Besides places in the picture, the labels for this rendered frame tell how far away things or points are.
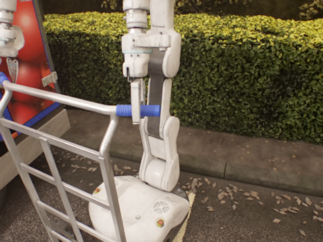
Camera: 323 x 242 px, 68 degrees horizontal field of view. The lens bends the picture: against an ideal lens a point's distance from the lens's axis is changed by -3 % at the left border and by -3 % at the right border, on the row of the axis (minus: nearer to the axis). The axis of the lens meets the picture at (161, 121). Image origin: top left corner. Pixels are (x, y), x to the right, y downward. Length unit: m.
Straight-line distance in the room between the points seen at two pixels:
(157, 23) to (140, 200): 1.09
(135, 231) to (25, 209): 1.11
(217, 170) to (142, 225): 0.98
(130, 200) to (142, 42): 1.20
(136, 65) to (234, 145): 1.94
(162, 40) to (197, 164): 1.68
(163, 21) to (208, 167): 1.33
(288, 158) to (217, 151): 0.64
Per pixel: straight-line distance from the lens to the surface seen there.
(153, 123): 1.53
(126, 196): 1.72
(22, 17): 2.05
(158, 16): 1.40
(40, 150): 2.27
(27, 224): 2.20
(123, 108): 0.73
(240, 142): 2.54
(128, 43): 0.70
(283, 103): 2.49
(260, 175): 2.27
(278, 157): 2.49
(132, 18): 0.71
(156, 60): 1.36
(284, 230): 2.05
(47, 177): 1.13
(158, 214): 1.52
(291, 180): 2.30
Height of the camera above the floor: 1.57
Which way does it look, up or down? 32 degrees down
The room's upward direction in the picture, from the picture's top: 2 degrees counter-clockwise
